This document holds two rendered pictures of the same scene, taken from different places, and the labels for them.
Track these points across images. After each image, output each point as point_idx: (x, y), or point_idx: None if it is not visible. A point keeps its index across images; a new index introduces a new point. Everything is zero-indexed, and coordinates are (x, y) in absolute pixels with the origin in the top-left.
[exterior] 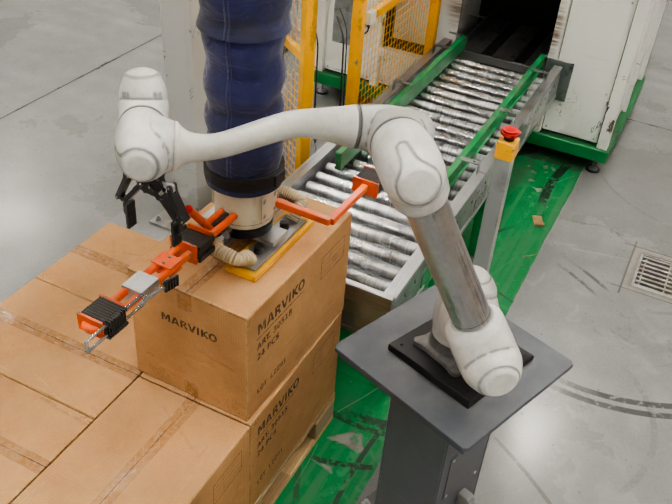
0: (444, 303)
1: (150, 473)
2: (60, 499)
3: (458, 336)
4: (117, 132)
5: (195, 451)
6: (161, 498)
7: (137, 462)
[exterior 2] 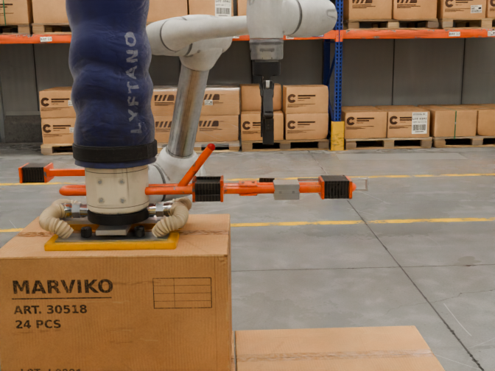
0: (192, 138)
1: (325, 347)
2: (396, 369)
3: (194, 157)
4: (320, 4)
5: (283, 340)
6: (336, 336)
7: (323, 355)
